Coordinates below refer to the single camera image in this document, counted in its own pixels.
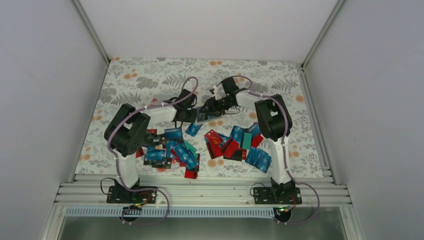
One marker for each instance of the green card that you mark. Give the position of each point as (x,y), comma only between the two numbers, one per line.
(246,140)

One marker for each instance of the black VIP card left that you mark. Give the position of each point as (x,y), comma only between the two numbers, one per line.
(153,140)

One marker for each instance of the red card bottom centre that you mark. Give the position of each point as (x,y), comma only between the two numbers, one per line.
(191,173)

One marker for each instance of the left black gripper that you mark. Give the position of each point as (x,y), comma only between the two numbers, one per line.
(192,118)

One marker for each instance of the blue card left lower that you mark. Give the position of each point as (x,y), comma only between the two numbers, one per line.
(153,155)

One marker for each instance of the blue card stack right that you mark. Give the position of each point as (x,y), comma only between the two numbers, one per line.
(259,159)

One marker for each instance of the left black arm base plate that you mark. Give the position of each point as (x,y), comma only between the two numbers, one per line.
(120,195)

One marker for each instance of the blue card upper right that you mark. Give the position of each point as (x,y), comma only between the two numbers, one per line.
(237,133)

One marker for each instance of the grey slotted cable duct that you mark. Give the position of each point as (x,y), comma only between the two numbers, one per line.
(173,212)

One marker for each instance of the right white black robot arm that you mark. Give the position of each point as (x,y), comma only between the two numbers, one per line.
(273,119)

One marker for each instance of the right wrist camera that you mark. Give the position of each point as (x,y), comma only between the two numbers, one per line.
(216,94)

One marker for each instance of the aluminium rail frame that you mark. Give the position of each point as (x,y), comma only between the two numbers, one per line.
(201,192)

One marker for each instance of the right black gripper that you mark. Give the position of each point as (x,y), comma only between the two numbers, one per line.
(212,107)

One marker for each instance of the floral patterned table mat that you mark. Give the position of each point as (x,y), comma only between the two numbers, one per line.
(147,81)

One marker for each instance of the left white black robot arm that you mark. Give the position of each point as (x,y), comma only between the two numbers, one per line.
(128,131)

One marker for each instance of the beige leather card holder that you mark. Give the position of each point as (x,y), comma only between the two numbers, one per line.
(198,111)

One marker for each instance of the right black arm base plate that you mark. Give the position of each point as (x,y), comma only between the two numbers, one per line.
(265,196)

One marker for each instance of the blue card upper centre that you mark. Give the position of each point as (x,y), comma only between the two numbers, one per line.
(193,129)

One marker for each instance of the red card with chip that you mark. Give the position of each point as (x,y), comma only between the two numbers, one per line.
(215,141)

